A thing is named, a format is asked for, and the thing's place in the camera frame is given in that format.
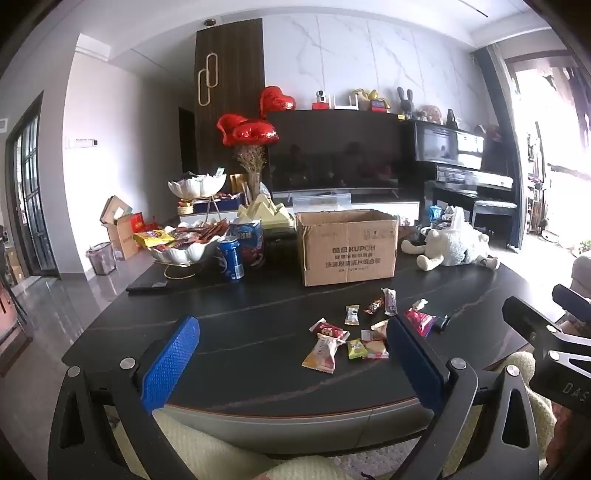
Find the small white lotus bowl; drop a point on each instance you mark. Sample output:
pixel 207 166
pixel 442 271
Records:
pixel 196 188

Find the red digital clock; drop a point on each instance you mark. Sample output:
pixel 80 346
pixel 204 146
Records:
pixel 379 106

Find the black metronome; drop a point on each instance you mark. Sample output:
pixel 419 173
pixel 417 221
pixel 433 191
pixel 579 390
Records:
pixel 451 120

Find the black framed glass door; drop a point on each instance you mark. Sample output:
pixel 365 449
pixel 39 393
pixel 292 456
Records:
pixel 34 198

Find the open cardboard box with papers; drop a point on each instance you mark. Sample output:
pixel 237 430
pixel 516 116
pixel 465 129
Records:
pixel 122 237

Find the red gift box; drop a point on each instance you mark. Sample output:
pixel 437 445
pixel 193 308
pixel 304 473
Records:
pixel 137 224

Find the pile of red snack packets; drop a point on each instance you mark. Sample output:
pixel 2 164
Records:
pixel 198 233

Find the black television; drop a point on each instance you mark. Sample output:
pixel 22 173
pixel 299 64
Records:
pixel 332 152

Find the white wall switch panel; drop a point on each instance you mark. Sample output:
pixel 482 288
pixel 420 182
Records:
pixel 81 143

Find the black remote control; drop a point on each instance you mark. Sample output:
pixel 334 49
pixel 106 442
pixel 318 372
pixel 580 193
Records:
pixel 145 287

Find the yellow mountain-shaped ornament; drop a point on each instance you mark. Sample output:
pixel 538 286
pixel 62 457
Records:
pixel 265 216

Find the white security camera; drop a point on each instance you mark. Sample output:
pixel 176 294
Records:
pixel 320 97

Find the dark blue curtain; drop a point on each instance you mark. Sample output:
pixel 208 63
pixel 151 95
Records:
pixel 491 92

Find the dried flowers in vase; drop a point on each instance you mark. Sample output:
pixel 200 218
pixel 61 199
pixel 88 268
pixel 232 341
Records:
pixel 252 161

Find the brown teddy bear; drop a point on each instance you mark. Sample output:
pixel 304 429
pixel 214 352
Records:
pixel 431 114

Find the brown cardboard box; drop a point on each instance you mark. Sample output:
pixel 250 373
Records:
pixel 346 254

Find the white blue wrapped candy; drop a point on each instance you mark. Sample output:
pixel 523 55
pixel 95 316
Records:
pixel 352 315

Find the cream knit clothing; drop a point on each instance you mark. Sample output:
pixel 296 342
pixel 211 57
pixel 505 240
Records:
pixel 207 447

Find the gold wall ornament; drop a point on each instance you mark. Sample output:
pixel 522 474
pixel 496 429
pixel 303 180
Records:
pixel 206 83

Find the blue soda can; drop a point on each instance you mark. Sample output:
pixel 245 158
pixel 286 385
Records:
pixel 231 261

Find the blue foil packet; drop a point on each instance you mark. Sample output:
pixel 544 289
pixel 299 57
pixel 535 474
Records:
pixel 436 213

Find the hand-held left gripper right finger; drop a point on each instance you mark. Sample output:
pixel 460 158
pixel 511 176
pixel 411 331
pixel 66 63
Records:
pixel 413 364

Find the grey waste bin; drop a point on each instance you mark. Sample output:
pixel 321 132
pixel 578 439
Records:
pixel 101 259

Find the red gold twisted candy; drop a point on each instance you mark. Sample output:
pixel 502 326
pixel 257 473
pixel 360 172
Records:
pixel 374 305

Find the red snack packet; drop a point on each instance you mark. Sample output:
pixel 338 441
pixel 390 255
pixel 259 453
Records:
pixel 327 330

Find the red heart balloon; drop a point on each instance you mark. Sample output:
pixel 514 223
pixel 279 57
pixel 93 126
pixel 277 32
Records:
pixel 255 131
pixel 277 99
pixel 228 127

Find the white router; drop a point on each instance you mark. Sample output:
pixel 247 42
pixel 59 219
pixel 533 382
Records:
pixel 351 104

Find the small green snack packet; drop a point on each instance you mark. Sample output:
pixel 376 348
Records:
pixel 354 349

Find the brown fruit leather bar packet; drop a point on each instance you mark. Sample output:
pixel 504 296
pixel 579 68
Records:
pixel 390 300

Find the crimson snack packet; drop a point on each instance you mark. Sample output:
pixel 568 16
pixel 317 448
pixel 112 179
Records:
pixel 422 321

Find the grey sofa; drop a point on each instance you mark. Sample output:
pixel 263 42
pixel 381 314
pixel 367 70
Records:
pixel 582 274

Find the flat red box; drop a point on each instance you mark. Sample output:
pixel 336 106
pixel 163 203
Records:
pixel 322 106

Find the yellow snack bag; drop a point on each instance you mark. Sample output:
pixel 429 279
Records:
pixel 152 238

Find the white television cabinet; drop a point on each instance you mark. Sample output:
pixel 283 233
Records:
pixel 385 205

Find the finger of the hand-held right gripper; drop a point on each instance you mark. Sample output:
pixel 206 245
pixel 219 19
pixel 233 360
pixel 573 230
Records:
pixel 570 295
pixel 521 314

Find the pink white snack packet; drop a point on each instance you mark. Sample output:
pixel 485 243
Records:
pixel 375 349

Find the black piano stool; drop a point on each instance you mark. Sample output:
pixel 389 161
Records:
pixel 494 208

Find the white plush sheep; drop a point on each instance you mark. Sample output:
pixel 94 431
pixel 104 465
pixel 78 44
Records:
pixel 455 244

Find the dark bunny doll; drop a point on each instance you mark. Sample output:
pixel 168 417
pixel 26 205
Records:
pixel 405 104

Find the white gold snack packet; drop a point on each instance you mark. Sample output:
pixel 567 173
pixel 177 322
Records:
pixel 379 325

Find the dark blue gift box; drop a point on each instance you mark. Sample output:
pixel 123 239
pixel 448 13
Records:
pixel 219 204

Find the yellow toy figure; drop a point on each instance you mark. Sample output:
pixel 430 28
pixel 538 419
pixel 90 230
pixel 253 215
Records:
pixel 367 94

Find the orange white snack packet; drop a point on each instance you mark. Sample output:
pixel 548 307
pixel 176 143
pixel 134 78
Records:
pixel 318 353

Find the white tissue bag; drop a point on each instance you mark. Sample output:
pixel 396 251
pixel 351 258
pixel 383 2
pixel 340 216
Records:
pixel 457 218

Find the black upright piano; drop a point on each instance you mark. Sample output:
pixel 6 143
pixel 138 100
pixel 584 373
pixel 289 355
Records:
pixel 461 152

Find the clear plastic storage box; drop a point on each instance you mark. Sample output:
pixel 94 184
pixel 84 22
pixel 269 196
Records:
pixel 321 201

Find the pale green wrapped candy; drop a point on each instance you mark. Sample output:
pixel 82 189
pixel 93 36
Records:
pixel 419 304

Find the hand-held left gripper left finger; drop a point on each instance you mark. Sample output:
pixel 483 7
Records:
pixel 171 360

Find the dark green long packet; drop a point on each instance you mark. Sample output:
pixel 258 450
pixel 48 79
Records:
pixel 443 321

